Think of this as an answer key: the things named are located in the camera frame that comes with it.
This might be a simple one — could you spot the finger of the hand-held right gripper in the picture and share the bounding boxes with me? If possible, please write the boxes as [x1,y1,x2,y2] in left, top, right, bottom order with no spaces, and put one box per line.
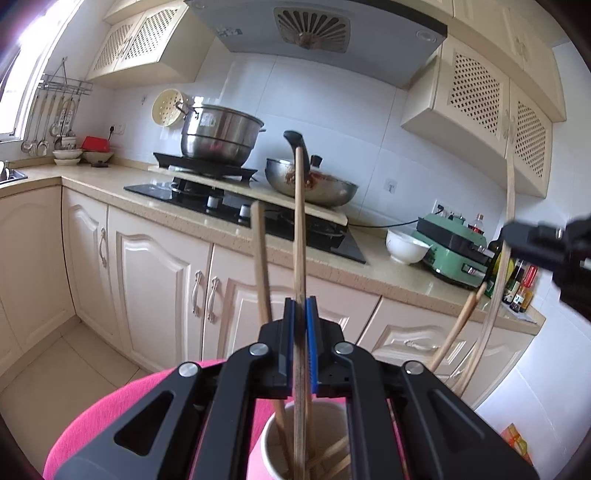
[501,222,571,273]

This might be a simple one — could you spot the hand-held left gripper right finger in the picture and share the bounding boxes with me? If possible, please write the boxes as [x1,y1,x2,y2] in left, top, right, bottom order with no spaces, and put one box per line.
[305,298,541,480]

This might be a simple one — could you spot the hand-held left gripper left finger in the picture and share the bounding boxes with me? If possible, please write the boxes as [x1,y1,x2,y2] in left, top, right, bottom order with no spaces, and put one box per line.
[53,298,294,480]

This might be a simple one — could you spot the pale wooden chopstick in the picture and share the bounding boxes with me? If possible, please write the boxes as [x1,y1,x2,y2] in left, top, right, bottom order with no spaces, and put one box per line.
[455,115,518,398]

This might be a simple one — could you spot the bunch of chopsticks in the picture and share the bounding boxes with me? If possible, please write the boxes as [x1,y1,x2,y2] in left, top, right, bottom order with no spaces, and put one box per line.
[250,202,489,480]

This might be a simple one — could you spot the pale pink ceramic cup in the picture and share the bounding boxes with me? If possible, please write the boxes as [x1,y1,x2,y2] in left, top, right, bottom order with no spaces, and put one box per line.
[259,401,352,480]

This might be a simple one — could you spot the brown wooden chopstick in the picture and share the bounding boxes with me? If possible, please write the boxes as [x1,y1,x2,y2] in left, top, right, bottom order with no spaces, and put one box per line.
[292,146,309,480]

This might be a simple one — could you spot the orange sauce bottle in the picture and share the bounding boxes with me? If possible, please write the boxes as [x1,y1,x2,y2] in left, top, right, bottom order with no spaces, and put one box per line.
[519,265,539,313]

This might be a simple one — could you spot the dark soy sauce bottle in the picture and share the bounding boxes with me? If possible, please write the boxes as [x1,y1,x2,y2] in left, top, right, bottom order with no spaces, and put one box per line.
[503,259,525,303]

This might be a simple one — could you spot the dark green oil bottle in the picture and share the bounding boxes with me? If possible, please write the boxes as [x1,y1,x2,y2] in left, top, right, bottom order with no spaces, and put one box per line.
[484,237,504,298]

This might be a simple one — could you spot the green electric grill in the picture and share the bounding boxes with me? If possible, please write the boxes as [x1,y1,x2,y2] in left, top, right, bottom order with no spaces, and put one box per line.
[412,212,489,291]

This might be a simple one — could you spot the beige stone countertop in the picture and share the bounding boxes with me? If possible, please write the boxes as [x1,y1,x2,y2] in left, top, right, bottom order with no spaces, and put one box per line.
[0,157,546,335]

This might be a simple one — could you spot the white bowl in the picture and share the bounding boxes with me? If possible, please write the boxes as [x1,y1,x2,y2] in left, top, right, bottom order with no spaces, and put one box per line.
[386,228,432,265]

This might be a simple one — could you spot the cream base cabinets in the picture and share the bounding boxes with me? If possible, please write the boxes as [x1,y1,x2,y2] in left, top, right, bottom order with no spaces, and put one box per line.
[0,185,539,411]

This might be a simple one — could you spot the cream lattice door cabinet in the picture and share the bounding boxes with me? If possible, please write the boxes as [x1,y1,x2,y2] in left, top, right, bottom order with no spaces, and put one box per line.
[401,36,566,199]
[85,0,218,85]

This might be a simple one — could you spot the steel wok with lid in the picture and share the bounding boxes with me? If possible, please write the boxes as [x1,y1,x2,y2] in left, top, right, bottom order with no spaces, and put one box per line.
[265,130,359,207]

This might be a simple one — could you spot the pale wooden board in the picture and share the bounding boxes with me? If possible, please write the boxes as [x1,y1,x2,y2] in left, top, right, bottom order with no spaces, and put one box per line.
[148,165,349,227]

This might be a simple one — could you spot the orange snack bag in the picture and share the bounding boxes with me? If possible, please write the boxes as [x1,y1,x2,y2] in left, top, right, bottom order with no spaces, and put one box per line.
[501,425,532,464]

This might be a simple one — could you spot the black glass gas hob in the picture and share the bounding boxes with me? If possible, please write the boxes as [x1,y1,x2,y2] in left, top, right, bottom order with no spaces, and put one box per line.
[124,182,368,265]

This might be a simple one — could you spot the black induction cooker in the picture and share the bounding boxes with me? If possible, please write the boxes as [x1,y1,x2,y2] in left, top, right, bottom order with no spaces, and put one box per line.
[153,152,258,180]

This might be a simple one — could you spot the stainless steel pot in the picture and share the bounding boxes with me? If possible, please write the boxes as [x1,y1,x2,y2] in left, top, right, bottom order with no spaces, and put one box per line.
[174,104,266,166]

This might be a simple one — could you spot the black steel range hood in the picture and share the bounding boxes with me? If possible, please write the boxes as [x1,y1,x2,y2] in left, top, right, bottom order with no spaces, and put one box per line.
[185,0,448,90]

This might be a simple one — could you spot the cream perforated steamer plate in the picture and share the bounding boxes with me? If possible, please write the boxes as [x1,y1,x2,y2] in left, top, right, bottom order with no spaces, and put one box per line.
[152,89,188,127]

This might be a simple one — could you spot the red container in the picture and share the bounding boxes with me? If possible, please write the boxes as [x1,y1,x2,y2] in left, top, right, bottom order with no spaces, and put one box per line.
[81,135,115,163]

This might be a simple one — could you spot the stack of white bowls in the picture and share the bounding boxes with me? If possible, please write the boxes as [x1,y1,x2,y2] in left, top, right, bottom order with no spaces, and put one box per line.
[52,136,83,166]

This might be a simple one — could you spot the steel ladle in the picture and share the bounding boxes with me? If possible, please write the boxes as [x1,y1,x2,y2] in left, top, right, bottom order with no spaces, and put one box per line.
[36,95,51,157]
[21,95,38,154]

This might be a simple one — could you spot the steel sink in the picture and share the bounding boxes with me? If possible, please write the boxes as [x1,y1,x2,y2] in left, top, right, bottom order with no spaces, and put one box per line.
[0,159,27,185]

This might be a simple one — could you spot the barred window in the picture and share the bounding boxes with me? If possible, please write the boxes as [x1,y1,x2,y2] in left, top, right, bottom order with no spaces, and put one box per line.
[0,0,84,141]

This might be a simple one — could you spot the black power cable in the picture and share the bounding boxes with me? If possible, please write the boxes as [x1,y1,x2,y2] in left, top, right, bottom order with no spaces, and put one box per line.
[346,210,444,229]

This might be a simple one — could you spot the cream wall cabinets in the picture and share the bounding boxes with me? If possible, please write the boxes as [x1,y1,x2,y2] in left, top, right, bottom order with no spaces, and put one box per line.
[102,0,578,123]

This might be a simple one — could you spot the steel wire utensil rack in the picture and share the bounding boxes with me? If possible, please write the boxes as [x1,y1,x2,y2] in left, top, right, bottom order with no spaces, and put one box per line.
[39,58,93,95]

